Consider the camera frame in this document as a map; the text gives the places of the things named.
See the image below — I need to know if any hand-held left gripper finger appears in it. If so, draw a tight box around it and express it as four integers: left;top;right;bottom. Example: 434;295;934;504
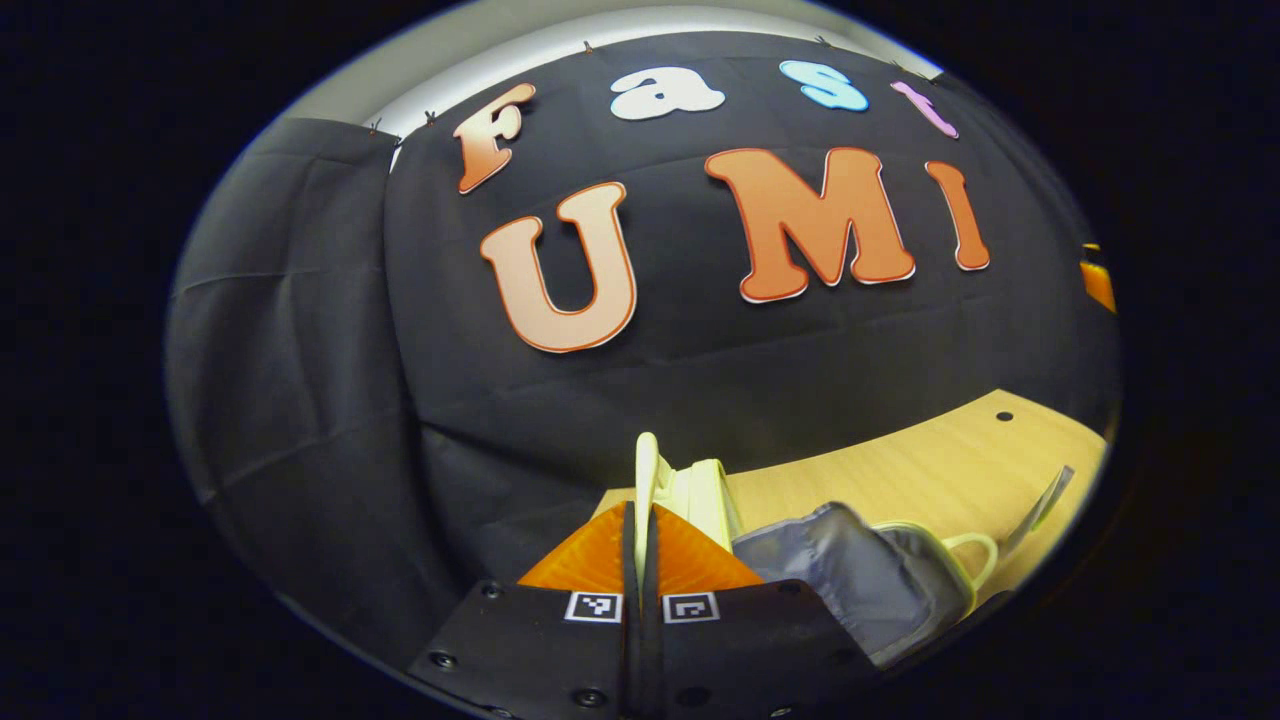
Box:
408;500;642;720
641;502;882;720

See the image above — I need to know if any black backdrop cloth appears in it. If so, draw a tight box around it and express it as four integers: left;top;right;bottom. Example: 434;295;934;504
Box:
165;30;1121;641

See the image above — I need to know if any large green white tube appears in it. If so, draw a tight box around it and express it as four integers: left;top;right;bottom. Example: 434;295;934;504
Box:
1000;464;1077;557

